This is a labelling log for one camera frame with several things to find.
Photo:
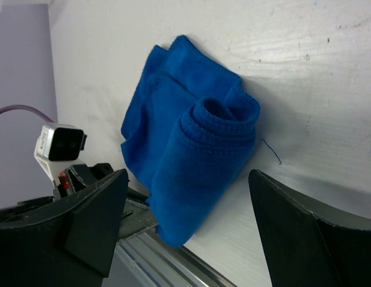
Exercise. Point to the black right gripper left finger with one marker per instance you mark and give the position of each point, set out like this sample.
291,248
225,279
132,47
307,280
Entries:
64,242

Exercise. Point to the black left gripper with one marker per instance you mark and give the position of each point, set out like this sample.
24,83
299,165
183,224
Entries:
137,216

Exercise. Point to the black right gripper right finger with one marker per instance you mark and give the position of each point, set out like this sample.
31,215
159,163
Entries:
307,242

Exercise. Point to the blue towel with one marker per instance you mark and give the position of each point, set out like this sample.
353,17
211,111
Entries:
188,131

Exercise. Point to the white plastic basket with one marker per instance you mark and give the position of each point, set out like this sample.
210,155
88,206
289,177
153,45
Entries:
23,2

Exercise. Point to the aluminium mounting rail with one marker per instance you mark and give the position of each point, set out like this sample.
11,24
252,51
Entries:
146,261

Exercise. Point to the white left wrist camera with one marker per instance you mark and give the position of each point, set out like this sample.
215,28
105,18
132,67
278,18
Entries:
57,148

